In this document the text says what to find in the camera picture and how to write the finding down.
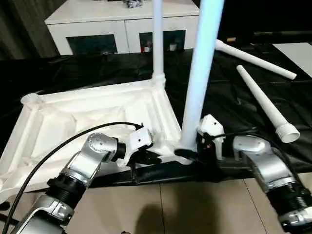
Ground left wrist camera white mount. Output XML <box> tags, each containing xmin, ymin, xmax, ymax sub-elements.
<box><xmin>116</xmin><ymin>127</ymin><xmax>155</xmax><ymax>168</ymax></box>

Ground black box with yellow label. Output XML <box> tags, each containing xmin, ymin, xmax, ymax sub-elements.
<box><xmin>198</xmin><ymin>0</ymin><xmax>312</xmax><ymax>47</ymax></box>

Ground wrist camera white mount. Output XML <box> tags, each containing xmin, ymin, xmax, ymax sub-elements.
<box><xmin>116</xmin><ymin>127</ymin><xmax>155</xmax><ymax>168</ymax></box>
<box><xmin>196</xmin><ymin>114</ymin><xmax>225</xmax><ymax>161</ymax></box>

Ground white plastic table leg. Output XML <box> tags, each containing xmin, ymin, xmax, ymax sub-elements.
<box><xmin>179</xmin><ymin>0</ymin><xmax>225</xmax><ymax>157</ymax></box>
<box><xmin>236</xmin><ymin>64</ymin><xmax>301</xmax><ymax>144</ymax></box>
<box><xmin>214</xmin><ymin>39</ymin><xmax>298</xmax><ymax>80</ymax></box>
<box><xmin>152</xmin><ymin>0</ymin><xmax>167</xmax><ymax>85</ymax></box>

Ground grey curtain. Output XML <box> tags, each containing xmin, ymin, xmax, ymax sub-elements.
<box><xmin>0</xmin><ymin>0</ymin><xmax>60</xmax><ymax>60</ymax></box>

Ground white cabinet with glass doors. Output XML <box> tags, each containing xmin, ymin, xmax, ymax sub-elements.
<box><xmin>44</xmin><ymin>0</ymin><xmax>201</xmax><ymax>56</ymax></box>

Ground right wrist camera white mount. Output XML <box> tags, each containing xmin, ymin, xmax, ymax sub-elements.
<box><xmin>196</xmin><ymin>114</ymin><xmax>225</xmax><ymax>161</ymax></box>

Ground white plastic table top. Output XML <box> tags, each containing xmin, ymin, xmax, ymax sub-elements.
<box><xmin>0</xmin><ymin>77</ymin><xmax>196</xmax><ymax>203</ymax></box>

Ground black mat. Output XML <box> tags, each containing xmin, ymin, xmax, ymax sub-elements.
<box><xmin>0</xmin><ymin>42</ymin><xmax>312</xmax><ymax>188</ymax></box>

